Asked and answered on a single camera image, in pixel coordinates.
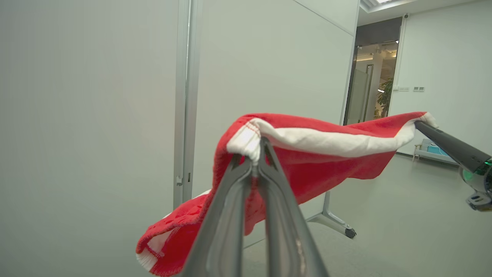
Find aluminium partition post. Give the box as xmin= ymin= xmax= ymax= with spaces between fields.
xmin=173 ymin=0 xmax=203 ymax=210

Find glass door doorway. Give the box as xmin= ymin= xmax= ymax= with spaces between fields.
xmin=343 ymin=17 xmax=403 ymax=125

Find ceiling light panel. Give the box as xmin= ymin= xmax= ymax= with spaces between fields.
xmin=360 ymin=0 xmax=419 ymax=13

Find green potted plant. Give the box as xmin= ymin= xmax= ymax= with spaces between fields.
xmin=376 ymin=78 xmax=394 ymax=118

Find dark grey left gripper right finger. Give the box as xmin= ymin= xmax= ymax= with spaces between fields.
xmin=256 ymin=137 xmax=329 ymax=277

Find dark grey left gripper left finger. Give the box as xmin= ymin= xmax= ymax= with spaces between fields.
xmin=181 ymin=154 xmax=254 ymax=277

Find partition foot with caster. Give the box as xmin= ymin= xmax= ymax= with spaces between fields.
xmin=307 ymin=190 xmax=357 ymax=239

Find small white bench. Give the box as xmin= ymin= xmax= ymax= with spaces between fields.
xmin=412 ymin=138 xmax=460 ymax=166

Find red white basketball jersey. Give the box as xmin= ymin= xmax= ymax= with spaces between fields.
xmin=135 ymin=112 xmax=439 ymax=277

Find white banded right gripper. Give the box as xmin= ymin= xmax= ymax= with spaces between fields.
xmin=414 ymin=121 xmax=492 ymax=195

